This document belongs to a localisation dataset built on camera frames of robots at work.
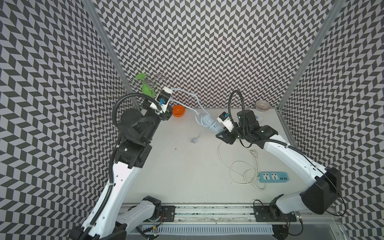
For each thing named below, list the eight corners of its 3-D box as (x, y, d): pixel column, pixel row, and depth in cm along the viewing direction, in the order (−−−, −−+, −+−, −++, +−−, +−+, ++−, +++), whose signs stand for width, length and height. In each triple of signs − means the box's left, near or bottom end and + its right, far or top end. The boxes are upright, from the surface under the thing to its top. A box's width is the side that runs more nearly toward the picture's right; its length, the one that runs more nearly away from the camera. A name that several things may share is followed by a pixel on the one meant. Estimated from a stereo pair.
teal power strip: (259, 182, 84) (261, 181, 82) (257, 173, 87) (258, 171, 85) (288, 182, 84) (290, 181, 82) (285, 173, 87) (287, 171, 85)
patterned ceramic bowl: (256, 112, 117) (258, 107, 113) (253, 104, 122) (255, 100, 119) (269, 112, 117) (271, 107, 113) (266, 104, 122) (268, 100, 119)
